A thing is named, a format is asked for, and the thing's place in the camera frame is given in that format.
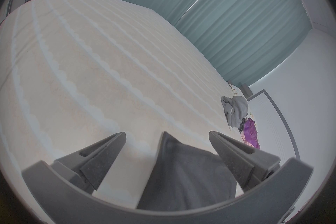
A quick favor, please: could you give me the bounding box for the grey bedside table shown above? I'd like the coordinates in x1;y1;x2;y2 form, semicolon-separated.
237;82;253;97

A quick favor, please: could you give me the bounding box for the purple satin garment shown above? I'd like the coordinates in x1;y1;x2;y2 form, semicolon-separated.
243;117;261;150

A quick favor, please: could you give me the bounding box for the bed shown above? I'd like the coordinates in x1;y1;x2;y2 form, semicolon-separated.
0;0;301;209

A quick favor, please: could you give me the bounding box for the black T-shirt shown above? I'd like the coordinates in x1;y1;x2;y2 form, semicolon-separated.
136;131;237;211

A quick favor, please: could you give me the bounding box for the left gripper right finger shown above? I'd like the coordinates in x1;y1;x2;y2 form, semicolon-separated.
209;131;281;190

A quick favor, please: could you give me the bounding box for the white printed pillow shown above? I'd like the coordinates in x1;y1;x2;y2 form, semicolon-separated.
227;82;248;99

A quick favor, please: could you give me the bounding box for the grey garment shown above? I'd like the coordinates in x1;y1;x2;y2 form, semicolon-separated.
220;96;249;131

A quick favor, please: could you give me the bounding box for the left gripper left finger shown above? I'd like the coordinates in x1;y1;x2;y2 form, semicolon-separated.
53;132;127;194

